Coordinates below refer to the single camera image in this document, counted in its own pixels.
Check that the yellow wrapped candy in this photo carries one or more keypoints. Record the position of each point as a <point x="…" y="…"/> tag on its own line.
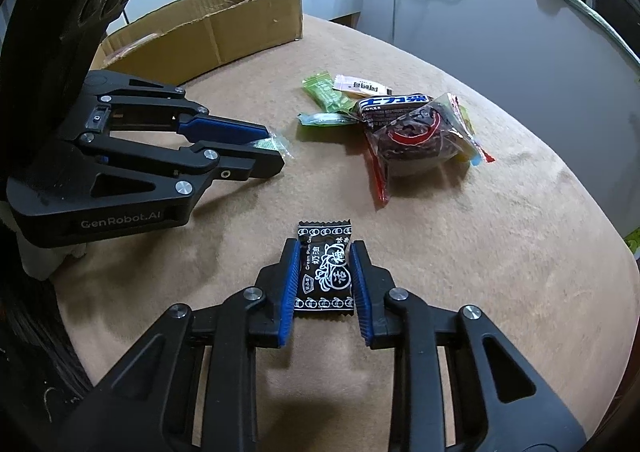
<point x="467" y="152"/>

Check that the small white sachet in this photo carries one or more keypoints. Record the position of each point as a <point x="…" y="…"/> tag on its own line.
<point x="357" y="85"/>

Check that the white plastic bag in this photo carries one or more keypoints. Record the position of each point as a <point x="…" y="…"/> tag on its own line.
<point x="40" y="259"/>

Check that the clear blue candy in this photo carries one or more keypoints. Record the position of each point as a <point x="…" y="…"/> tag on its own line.
<point x="277" y="146"/>

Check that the large red-edged clear snack bag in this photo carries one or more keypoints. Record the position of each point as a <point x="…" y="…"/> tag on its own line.
<point x="415" y="142"/>

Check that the striped cloth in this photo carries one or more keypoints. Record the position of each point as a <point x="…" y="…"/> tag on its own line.
<point x="35" y="357"/>

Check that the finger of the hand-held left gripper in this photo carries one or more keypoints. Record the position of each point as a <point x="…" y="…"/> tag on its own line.
<point x="225" y="129"/>
<point x="240" y="167"/>

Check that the green printed carton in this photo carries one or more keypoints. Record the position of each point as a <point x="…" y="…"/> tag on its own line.
<point x="635" y="244"/>

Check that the green candy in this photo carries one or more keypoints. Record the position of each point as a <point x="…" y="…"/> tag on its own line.
<point x="322" y="118"/>

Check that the black white-print candy packet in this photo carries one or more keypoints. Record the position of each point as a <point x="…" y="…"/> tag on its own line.
<point x="325" y="277"/>

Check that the light green snack packet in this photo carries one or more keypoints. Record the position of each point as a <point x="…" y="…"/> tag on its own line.
<point x="327" y="93"/>

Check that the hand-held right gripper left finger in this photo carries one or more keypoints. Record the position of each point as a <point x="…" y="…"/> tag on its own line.
<point x="290" y="292"/>

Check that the dark blue chocolate bar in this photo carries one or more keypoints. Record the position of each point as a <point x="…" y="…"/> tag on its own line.
<point x="395" y="104"/>

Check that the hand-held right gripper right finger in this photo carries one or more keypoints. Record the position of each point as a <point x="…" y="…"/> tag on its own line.
<point x="359" y="292"/>

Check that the cardboard box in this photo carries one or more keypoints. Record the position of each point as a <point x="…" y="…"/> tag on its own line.
<point x="240" y="32"/>

